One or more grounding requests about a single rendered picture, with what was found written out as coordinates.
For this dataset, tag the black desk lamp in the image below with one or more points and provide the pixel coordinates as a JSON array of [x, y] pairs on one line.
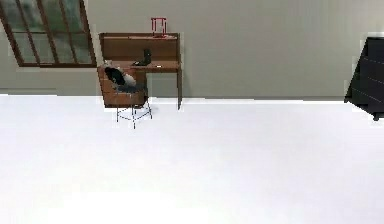
[[144, 58]]

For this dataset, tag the brown wooden desk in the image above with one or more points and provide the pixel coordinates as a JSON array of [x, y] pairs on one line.
[[140, 50]]

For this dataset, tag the brown framed window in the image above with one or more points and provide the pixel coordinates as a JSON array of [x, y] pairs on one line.
[[50, 33]]

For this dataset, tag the black chest of drawers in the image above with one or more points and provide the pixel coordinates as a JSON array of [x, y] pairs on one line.
[[370, 76]]

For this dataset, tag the red frame object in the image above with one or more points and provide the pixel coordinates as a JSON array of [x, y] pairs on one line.
[[158, 26]]

